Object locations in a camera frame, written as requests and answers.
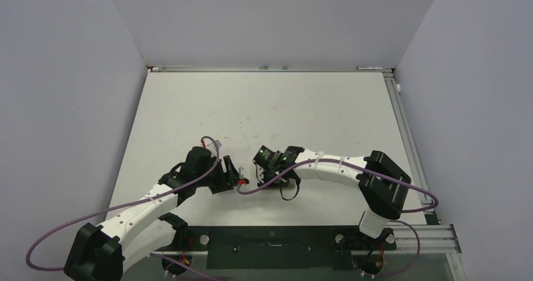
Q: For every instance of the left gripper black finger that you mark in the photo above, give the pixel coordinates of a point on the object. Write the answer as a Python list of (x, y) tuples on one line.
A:
[(219, 188), (231, 175)]

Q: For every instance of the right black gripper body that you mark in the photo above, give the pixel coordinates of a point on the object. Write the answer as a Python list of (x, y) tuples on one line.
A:
[(269, 173)]

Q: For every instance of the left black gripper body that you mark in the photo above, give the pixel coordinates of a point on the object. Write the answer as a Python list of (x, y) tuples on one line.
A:
[(217, 177)]

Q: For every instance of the beige remote control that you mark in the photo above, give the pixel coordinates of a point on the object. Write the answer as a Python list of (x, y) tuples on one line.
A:
[(282, 184)]

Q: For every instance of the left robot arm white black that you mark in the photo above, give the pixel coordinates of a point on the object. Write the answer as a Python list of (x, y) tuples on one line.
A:
[(105, 251)]

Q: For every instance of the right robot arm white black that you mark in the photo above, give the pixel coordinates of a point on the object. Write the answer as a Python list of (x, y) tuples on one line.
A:
[(379, 179)]

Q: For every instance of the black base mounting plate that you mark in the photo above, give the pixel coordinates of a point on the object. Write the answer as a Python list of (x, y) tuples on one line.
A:
[(281, 247)]

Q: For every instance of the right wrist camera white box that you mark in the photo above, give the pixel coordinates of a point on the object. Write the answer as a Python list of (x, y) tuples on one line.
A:
[(242, 175)]

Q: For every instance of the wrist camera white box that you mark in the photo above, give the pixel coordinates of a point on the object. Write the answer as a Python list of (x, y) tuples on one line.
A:
[(214, 148), (242, 175)]

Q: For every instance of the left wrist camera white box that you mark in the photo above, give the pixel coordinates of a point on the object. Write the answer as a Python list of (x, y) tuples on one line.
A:
[(214, 148)]

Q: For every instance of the aluminium frame rail back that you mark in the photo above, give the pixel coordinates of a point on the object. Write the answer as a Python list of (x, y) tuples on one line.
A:
[(266, 68)]

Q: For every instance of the aluminium frame rail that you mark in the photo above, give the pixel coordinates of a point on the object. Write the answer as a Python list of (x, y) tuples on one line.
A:
[(266, 68), (393, 89)]

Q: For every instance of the aluminium frame rail right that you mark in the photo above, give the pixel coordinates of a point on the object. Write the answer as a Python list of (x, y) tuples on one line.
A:
[(393, 89)]

